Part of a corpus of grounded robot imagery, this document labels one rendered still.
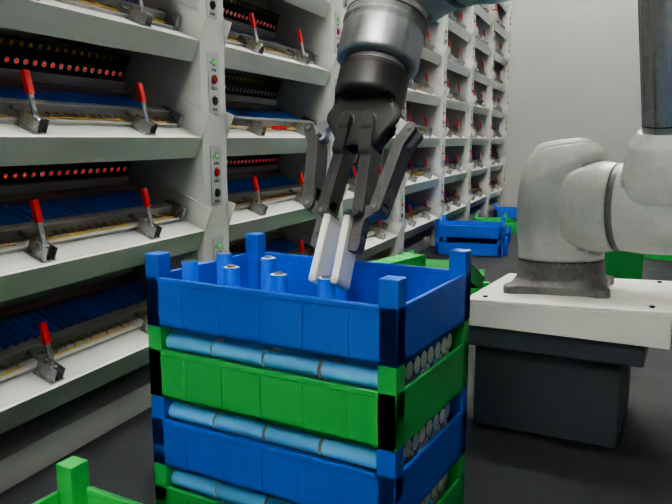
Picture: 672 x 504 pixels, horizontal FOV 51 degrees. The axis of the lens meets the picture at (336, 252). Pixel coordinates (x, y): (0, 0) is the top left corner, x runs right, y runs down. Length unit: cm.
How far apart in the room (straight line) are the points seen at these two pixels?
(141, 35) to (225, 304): 72
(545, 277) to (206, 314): 73
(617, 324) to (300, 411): 64
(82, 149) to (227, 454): 61
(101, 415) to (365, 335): 78
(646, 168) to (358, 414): 72
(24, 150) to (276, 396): 58
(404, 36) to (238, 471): 48
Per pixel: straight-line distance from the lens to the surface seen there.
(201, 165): 147
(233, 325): 72
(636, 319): 119
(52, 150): 115
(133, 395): 140
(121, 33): 129
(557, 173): 128
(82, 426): 131
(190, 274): 78
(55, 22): 118
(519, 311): 122
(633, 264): 266
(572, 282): 130
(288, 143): 183
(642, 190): 123
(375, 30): 74
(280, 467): 74
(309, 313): 66
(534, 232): 130
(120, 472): 121
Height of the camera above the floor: 52
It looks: 9 degrees down
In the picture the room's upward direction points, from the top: straight up
